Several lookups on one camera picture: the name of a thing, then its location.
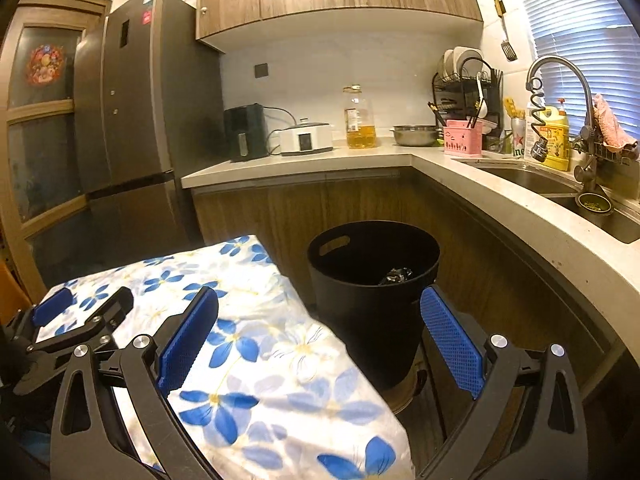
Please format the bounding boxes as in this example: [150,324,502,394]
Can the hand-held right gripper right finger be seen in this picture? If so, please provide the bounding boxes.
[415,285,591,480]

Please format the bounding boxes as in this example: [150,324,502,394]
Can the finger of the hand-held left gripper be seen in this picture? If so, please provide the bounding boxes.
[0,287,75,341]
[27,286,135,357]

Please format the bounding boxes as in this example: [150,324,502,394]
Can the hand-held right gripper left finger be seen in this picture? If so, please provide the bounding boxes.
[50,286,221,480]

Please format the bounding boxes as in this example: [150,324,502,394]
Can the black trash bin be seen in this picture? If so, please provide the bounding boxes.
[306,221,442,393]

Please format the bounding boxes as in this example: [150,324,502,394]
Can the black plastic bag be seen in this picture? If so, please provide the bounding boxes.
[377,267,413,286]

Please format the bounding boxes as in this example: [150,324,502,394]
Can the blue floral tablecloth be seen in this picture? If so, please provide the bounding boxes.
[37,234,416,480]

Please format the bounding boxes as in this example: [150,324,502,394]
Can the steel kitchen sink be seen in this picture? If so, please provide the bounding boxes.
[452,157,640,243]

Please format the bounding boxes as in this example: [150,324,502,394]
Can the wooden glass door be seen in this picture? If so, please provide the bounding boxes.
[0,0,113,301]

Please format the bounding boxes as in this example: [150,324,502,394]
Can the round sink strainer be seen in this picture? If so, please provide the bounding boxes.
[577,192,615,215]

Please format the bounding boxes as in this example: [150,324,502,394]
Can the grey refrigerator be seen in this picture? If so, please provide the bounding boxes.
[72,0,226,266]

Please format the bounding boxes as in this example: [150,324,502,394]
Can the pink utensil holder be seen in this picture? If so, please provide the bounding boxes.
[442,120,484,157]

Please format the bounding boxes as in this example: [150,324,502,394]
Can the steel mixing bowl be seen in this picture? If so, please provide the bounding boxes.
[390,125,445,147]

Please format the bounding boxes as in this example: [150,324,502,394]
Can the white beverage can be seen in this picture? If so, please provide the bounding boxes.
[510,117,527,158]

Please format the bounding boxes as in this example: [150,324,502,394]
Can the black air fryer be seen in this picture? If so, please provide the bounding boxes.
[223,103,271,162]

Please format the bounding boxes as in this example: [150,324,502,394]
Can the yellow detergent bottle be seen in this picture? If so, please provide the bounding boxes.
[542,100,571,171]

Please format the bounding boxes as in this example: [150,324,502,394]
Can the cooking oil bottle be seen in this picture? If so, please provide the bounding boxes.
[343,85,377,150]

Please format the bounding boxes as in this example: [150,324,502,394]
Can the white slow cooker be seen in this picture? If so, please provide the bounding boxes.
[278,118,334,156]

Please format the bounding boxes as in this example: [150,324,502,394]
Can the colourful round door decal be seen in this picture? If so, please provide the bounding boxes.
[27,44,67,85]

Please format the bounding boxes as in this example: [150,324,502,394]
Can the black dish rack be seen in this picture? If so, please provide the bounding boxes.
[432,57,505,136]

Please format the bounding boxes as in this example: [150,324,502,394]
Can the metal faucet caddy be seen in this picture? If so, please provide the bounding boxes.
[572,135,640,166]

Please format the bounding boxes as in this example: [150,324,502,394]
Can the pink dish cloth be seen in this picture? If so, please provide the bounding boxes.
[592,93,640,151]

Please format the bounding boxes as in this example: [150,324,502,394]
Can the white plates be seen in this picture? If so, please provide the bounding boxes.
[439,46,483,78]

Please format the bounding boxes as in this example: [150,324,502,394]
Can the steel kitchen faucet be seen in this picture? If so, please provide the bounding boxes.
[526,56,608,196]

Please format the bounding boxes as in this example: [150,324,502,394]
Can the hanging slotted spatula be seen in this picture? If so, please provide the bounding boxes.
[493,0,518,62]

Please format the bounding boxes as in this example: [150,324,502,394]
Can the window blinds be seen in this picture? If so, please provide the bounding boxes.
[505,0,640,131]

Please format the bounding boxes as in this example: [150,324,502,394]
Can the coiled sprayer hose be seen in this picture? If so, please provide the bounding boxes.
[525,77,548,162]

